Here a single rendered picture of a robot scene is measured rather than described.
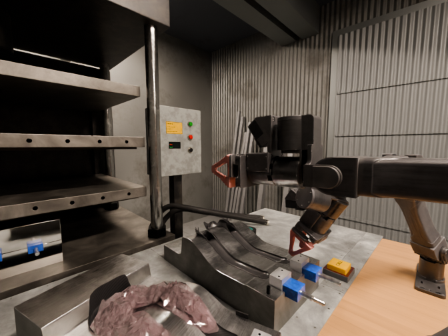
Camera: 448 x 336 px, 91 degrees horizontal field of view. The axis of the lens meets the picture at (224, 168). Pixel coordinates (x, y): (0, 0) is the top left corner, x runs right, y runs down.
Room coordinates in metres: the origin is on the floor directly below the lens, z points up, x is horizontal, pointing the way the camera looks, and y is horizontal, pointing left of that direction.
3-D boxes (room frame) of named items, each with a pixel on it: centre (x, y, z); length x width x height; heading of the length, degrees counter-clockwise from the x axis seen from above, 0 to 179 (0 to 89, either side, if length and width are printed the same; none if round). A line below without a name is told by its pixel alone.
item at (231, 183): (0.48, -0.02, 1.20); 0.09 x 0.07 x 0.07; 47
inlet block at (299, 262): (0.58, -0.26, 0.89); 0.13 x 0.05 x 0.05; 45
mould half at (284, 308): (0.74, -0.03, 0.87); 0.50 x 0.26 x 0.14; 45
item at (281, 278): (0.51, -0.18, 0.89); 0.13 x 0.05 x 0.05; 46
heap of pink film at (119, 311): (0.43, 0.15, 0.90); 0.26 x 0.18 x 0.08; 62
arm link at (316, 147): (0.38, -0.15, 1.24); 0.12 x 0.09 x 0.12; 47
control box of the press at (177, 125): (1.39, 0.31, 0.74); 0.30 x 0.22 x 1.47; 135
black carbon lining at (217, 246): (0.72, -0.04, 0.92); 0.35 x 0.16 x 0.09; 45
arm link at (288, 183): (0.40, -0.12, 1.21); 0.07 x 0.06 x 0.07; 47
